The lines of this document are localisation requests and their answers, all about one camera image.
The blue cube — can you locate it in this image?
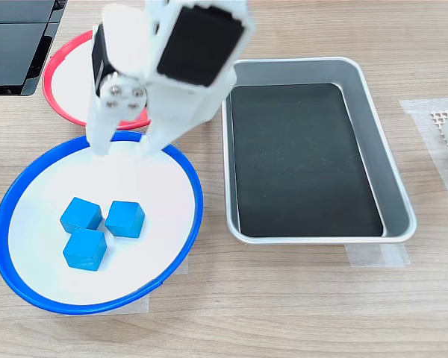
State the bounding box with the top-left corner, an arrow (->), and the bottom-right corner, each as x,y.
62,227 -> 108,272
104,200 -> 146,239
59,196 -> 103,233

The blue-rimmed white round plate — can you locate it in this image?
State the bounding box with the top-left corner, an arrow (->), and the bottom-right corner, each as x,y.
0,130 -> 205,316

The red-rimmed white round plate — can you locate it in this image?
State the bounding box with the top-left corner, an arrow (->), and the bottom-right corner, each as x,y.
41,29 -> 152,131

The black flat electronic device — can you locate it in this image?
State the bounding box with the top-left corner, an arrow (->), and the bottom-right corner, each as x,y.
0,0 -> 69,97

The black mat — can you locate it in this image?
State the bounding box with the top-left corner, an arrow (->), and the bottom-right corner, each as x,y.
230,83 -> 385,239

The steel rectangular tray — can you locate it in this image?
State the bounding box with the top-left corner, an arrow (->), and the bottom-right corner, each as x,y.
219,56 -> 418,246

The clear tape strip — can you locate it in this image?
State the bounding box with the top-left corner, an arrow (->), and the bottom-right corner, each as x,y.
345,242 -> 411,268

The pale perforated base plate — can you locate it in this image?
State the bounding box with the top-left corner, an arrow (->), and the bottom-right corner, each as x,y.
429,109 -> 448,176

